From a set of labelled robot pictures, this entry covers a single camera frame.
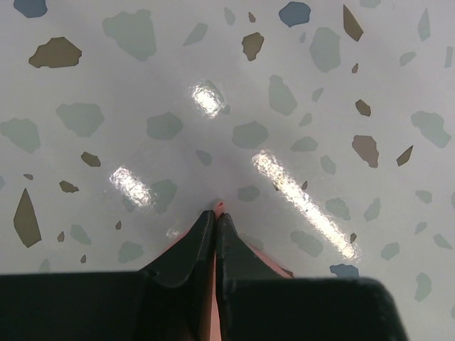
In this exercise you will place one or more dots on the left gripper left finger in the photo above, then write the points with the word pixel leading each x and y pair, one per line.
pixel 177 295

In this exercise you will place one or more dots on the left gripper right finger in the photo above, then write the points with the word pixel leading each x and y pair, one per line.
pixel 246 287

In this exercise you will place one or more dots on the salmon pink t shirt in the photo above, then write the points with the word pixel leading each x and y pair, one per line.
pixel 288 329

